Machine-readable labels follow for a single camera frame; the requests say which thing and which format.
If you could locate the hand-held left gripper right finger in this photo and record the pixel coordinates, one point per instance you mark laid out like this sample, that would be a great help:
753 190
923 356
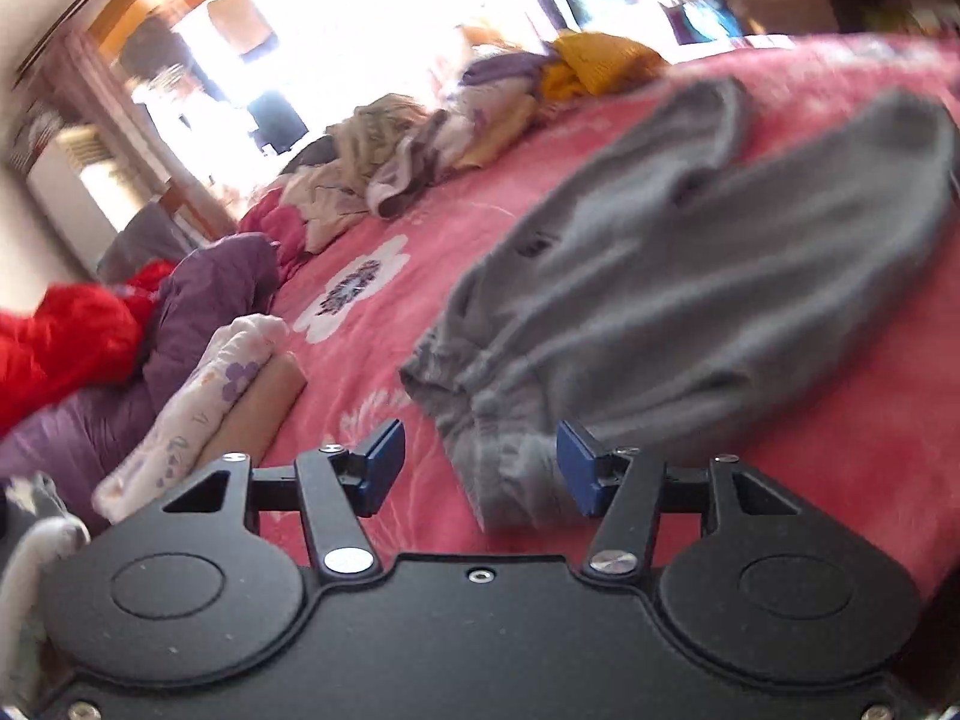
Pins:
579 465

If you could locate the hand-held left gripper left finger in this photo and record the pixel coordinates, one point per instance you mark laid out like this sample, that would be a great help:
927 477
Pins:
384 457

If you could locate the grey sweatpants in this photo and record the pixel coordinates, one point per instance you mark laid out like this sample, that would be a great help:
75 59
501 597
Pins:
675 270

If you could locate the pile of light clothes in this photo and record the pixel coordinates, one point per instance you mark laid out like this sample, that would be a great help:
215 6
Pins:
405 142

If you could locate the pink floral blanket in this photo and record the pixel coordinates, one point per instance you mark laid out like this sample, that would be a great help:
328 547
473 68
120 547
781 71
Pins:
420 360

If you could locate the folded tan garment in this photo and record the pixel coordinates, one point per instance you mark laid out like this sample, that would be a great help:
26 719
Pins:
259 405

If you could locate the folded white floral garment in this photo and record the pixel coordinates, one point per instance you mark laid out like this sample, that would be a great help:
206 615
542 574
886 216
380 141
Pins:
195 405

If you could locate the purple quilt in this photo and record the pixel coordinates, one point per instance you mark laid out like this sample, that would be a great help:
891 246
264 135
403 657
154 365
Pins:
150 345

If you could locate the red garment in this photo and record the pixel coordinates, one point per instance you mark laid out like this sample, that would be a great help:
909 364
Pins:
60 337

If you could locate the grey white cloth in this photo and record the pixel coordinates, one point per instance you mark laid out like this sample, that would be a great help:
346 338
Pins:
30 570

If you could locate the yellow knit garment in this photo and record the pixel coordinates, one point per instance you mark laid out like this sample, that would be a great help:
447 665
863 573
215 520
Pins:
592 60

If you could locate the white air conditioner unit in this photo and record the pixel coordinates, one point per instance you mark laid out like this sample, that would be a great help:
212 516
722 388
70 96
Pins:
75 187

